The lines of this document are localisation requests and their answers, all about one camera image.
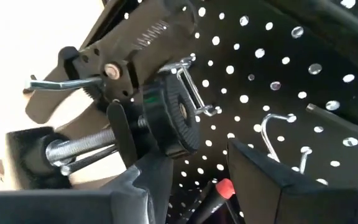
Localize chrome curved wire hook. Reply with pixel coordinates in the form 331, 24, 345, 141
260, 113, 313, 175

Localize black screw clamp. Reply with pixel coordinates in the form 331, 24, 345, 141
6, 73, 202, 190

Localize black wire stripper pliers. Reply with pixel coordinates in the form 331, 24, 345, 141
23, 0, 200, 125

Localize black metal peg board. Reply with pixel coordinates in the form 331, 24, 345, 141
79, 0, 358, 224

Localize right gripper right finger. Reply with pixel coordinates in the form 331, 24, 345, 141
227, 138, 358, 224

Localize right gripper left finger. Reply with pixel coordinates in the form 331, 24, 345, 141
0, 152, 174, 224

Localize chrome plier holder hook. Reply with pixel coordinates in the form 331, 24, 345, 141
23, 55, 224, 118

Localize light wooden table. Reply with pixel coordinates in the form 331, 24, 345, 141
0, 0, 111, 190

